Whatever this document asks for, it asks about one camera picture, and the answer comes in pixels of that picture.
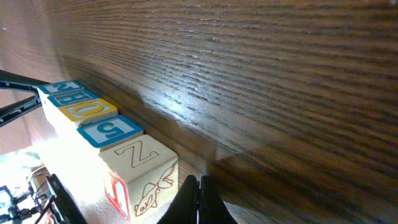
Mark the yellow edged wooden block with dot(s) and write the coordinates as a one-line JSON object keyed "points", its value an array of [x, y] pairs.
{"points": [[100, 136]]}

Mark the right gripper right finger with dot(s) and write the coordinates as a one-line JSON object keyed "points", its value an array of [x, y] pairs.
{"points": [[211, 208]]}

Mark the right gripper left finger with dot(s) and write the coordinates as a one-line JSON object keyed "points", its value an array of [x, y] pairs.
{"points": [[183, 209]]}

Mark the red edged picture block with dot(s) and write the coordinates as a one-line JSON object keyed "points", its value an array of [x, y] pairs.
{"points": [[55, 89]]}

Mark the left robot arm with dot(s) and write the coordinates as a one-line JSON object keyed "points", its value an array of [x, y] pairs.
{"points": [[56, 204]]}

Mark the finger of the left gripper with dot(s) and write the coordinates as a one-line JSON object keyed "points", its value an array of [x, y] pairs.
{"points": [[12, 81]]}

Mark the red letter U block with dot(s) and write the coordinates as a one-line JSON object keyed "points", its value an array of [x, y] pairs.
{"points": [[68, 99]]}

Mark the red letter I block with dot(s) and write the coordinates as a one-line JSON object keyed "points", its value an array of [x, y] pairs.
{"points": [[140, 177]]}

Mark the green edged wooden block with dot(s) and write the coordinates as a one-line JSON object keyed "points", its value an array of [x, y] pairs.
{"points": [[78, 115]]}

